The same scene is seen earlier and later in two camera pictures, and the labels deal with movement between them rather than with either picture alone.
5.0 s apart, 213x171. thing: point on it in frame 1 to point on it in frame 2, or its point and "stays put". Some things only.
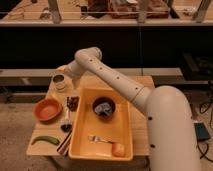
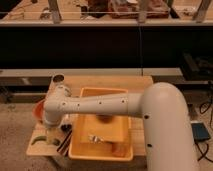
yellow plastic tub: [93, 138] stays put
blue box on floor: [202, 132] stays put
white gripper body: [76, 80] to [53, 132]
